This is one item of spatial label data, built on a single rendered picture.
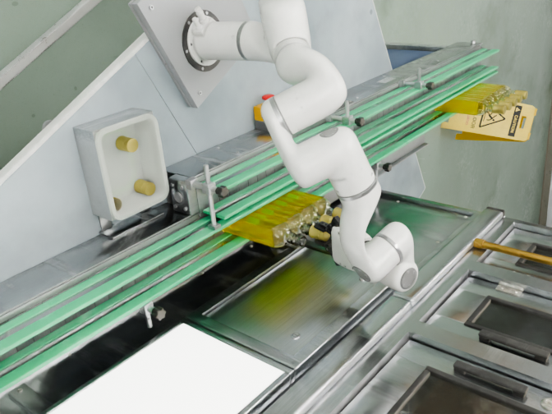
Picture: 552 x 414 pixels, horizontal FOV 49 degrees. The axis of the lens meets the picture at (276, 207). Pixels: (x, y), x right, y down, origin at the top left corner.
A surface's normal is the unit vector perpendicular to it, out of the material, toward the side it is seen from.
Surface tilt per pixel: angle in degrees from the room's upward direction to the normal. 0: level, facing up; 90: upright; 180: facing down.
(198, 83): 4
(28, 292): 90
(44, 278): 90
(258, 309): 90
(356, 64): 0
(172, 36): 4
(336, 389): 90
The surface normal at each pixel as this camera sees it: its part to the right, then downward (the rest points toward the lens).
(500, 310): -0.08, -0.90
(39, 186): 0.77, 0.21
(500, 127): -0.36, -0.11
